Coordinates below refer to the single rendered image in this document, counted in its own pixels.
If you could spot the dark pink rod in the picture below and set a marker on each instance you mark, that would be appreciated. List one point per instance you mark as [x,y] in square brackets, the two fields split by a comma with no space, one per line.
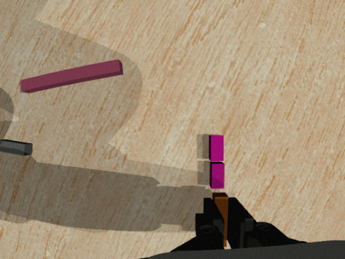
[72,75]

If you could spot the orange rod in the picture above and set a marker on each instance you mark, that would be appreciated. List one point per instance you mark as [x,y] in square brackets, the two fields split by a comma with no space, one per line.
[221,200]

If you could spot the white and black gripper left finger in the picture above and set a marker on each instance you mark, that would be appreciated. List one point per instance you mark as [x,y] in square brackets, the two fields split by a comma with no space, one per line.
[209,228]

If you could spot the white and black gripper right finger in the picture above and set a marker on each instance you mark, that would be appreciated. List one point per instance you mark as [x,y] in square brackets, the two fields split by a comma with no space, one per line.
[243,231]

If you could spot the small magenta block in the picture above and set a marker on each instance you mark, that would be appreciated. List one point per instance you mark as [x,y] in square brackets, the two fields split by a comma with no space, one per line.
[216,147]
[216,175]

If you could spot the dark grey rod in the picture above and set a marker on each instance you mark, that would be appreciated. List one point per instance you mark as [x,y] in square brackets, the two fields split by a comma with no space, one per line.
[16,147]

